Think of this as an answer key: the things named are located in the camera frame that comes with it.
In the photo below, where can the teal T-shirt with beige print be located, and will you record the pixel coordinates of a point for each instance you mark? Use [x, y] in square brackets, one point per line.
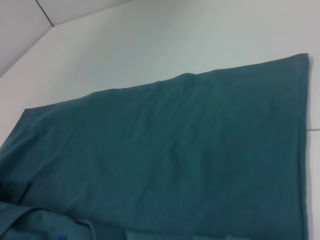
[162, 150]

